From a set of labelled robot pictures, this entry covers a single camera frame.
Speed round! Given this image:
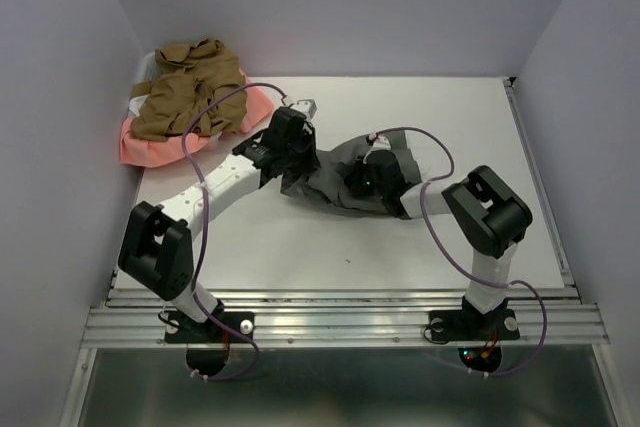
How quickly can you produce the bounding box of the grey pleated skirt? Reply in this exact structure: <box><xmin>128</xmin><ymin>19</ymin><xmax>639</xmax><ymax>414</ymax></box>
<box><xmin>280</xmin><ymin>131</ymin><xmax>422</xmax><ymax>219</ymax></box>

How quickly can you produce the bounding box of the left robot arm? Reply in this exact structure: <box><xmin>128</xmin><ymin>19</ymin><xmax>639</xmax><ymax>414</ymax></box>
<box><xmin>118</xmin><ymin>99</ymin><xmax>319</xmax><ymax>341</ymax></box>

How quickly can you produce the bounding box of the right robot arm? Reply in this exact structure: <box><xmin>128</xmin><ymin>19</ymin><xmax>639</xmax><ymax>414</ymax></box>
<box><xmin>345</xmin><ymin>150</ymin><xmax>533</xmax><ymax>337</ymax></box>

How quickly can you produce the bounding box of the tan brown skirt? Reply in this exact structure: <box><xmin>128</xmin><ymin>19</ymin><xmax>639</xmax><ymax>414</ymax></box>
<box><xmin>131</xmin><ymin>39</ymin><xmax>247</xmax><ymax>142</ymax></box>

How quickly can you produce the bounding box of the pink skirt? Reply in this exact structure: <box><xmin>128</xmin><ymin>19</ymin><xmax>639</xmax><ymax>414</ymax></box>
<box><xmin>119</xmin><ymin>88</ymin><xmax>274</xmax><ymax>168</ymax></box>

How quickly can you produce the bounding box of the white garment under pile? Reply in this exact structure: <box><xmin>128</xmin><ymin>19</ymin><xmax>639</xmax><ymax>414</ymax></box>
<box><xmin>128</xmin><ymin>51</ymin><xmax>161</xmax><ymax>117</ymax></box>

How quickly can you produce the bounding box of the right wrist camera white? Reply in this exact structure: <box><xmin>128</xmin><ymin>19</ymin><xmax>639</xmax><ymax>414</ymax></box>
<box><xmin>363</xmin><ymin>133</ymin><xmax>391</xmax><ymax>164</ymax></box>

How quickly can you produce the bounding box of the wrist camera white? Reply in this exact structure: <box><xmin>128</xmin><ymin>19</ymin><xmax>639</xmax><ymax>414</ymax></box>
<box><xmin>292</xmin><ymin>99</ymin><xmax>317</xmax><ymax>121</ymax></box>
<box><xmin>363</xmin><ymin>133</ymin><xmax>391</xmax><ymax>164</ymax></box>

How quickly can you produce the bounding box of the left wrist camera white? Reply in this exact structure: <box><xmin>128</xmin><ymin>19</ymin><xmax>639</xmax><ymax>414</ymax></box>
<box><xmin>292</xmin><ymin>99</ymin><xmax>317</xmax><ymax>121</ymax></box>

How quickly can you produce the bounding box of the aluminium mounting rail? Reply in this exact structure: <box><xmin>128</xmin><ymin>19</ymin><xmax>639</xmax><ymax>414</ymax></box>
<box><xmin>81</xmin><ymin>287</ymin><xmax>609</xmax><ymax>350</ymax></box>

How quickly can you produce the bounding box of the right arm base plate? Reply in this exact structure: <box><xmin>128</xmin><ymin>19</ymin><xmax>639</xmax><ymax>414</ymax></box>
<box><xmin>423</xmin><ymin>309</ymin><xmax>520</xmax><ymax>344</ymax></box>

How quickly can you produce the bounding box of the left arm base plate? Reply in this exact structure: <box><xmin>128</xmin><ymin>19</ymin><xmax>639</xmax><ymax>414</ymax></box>
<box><xmin>164</xmin><ymin>311</ymin><xmax>255</xmax><ymax>344</ymax></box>

